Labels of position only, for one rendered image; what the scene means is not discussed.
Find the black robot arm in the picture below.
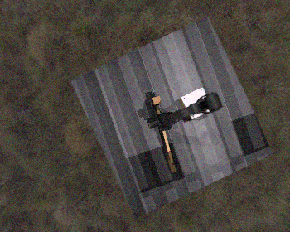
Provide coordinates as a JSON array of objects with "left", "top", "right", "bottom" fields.
[{"left": 147, "top": 92, "right": 223, "bottom": 131}]

